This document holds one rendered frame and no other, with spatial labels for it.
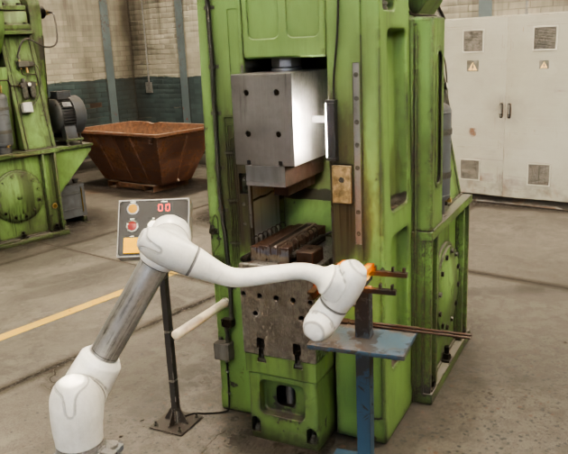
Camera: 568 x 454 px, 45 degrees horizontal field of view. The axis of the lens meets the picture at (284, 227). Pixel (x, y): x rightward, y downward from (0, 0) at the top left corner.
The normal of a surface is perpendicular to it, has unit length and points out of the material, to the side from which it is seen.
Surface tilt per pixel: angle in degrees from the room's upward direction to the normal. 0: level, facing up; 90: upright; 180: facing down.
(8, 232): 90
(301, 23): 90
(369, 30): 90
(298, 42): 90
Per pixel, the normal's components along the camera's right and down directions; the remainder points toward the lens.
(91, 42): 0.79, 0.11
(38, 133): 0.69, -0.04
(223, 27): -0.45, 0.25
